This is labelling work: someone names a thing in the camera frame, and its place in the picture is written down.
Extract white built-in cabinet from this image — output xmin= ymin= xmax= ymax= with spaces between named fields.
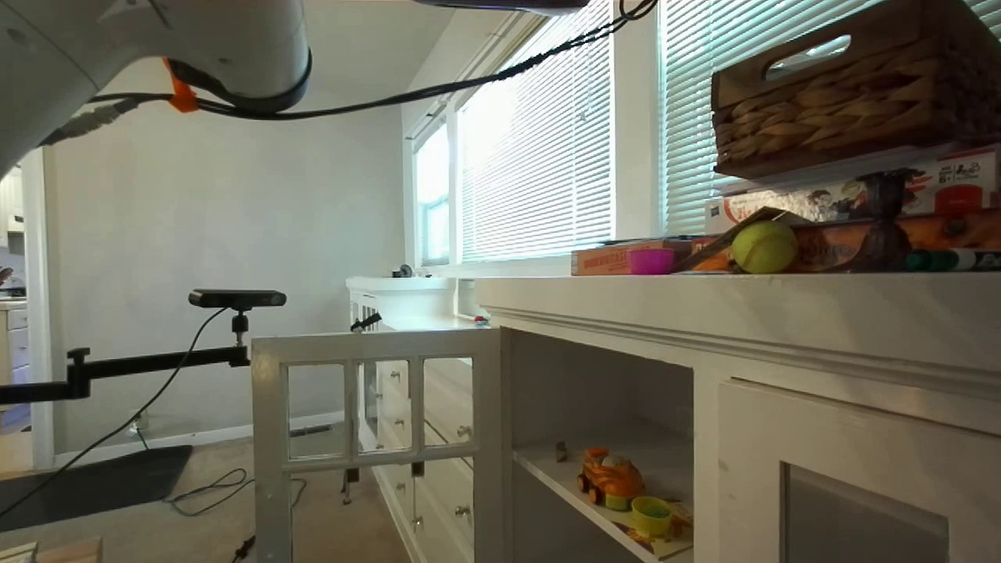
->
xmin=343 ymin=272 xmax=1001 ymax=563

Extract wicker basket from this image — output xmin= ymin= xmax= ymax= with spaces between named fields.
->
xmin=711 ymin=0 xmax=1001 ymax=179

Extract white window blinds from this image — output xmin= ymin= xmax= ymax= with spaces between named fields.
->
xmin=411 ymin=0 xmax=997 ymax=264

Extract black camera cable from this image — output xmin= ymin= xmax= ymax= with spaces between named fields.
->
xmin=0 ymin=305 xmax=227 ymax=525

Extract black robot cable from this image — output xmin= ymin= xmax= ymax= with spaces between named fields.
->
xmin=41 ymin=0 xmax=660 ymax=144

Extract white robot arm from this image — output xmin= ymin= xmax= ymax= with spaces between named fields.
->
xmin=0 ymin=0 xmax=314 ymax=171

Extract colourful toy on shelf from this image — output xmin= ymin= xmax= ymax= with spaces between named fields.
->
xmin=577 ymin=446 xmax=687 ymax=547

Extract white colourful game box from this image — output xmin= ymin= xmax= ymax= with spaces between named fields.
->
xmin=706 ymin=144 xmax=1001 ymax=230

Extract orange board game box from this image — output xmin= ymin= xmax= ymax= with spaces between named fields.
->
xmin=573 ymin=208 xmax=1001 ymax=275

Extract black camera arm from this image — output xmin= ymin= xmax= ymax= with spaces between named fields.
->
xmin=0 ymin=309 xmax=251 ymax=405

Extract black camera on mount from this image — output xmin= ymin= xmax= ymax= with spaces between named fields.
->
xmin=189 ymin=286 xmax=288 ymax=309

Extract open white cabinet door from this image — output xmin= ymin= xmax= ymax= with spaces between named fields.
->
xmin=251 ymin=328 xmax=510 ymax=563

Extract green tennis ball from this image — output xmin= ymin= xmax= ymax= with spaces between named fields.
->
xmin=729 ymin=223 xmax=798 ymax=275

